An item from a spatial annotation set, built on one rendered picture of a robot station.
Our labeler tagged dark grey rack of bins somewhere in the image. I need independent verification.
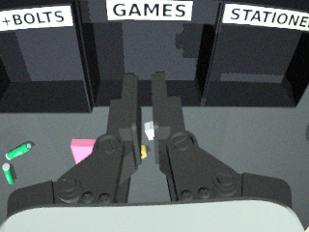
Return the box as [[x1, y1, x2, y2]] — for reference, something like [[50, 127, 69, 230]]
[[0, 0, 309, 114]]

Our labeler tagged yellow hex nut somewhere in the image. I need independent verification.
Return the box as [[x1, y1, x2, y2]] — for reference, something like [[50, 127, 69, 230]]
[[142, 145, 147, 158]]

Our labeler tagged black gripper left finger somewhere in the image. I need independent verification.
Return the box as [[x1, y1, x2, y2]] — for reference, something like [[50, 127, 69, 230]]
[[7, 73, 142, 216]]

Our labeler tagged green battery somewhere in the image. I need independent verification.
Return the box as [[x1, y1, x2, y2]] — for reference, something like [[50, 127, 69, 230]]
[[3, 163, 14, 184], [6, 142, 32, 160]]

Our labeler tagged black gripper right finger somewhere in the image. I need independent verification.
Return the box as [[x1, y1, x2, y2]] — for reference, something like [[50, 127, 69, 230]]
[[152, 72, 293, 209]]

